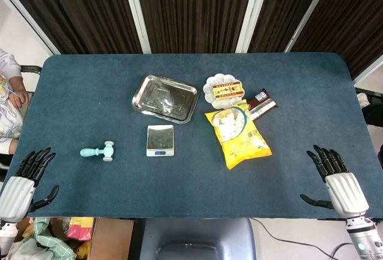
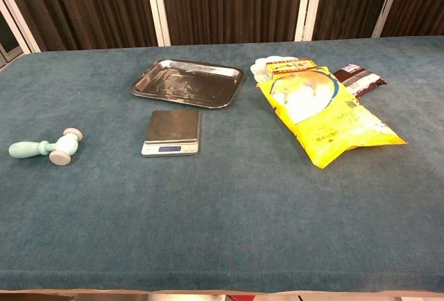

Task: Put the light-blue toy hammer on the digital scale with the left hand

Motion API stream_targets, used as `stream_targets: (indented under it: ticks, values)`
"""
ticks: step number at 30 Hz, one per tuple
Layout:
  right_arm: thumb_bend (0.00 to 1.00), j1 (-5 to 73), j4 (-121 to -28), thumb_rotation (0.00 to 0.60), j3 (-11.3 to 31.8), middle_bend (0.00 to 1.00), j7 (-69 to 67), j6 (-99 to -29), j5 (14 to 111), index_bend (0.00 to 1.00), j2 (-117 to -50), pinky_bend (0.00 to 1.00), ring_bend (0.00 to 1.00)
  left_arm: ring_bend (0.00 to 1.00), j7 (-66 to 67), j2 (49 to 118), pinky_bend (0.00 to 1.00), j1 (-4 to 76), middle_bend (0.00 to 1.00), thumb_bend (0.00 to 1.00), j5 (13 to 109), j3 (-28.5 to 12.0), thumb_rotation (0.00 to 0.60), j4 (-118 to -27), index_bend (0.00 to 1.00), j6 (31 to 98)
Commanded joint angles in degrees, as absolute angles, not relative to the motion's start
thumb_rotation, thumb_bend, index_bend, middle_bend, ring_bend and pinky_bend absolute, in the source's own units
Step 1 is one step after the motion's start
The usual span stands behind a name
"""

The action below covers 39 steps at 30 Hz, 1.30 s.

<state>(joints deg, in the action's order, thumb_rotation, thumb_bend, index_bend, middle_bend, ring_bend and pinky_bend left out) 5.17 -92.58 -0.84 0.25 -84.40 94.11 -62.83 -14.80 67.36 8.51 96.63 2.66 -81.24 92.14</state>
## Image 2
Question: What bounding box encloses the teal plastic toy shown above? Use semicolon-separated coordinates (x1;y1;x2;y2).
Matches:
8;127;84;164

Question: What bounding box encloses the small digital scale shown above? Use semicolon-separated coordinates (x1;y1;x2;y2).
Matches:
141;109;202;157

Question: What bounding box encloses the rectangular stainless steel tray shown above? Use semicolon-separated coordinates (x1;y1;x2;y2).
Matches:
130;58;246;110

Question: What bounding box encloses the white flower-shaped plate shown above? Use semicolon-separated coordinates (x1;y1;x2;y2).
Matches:
250;56;303;83

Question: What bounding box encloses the blue felt table cover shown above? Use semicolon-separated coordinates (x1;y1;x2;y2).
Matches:
0;35;444;293

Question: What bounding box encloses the yellow and red box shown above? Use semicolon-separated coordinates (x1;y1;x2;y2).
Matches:
265;58;317;80

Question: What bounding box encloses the yellow snack bag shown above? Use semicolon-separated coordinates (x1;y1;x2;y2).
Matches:
255;66;409;169

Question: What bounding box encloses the brown chocolate wrapper pack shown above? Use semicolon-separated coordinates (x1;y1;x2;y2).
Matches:
332;63;388;99

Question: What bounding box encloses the white partition frame post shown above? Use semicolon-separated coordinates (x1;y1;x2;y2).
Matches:
374;0;407;38
293;0;325;42
0;0;42;54
143;0;171;47

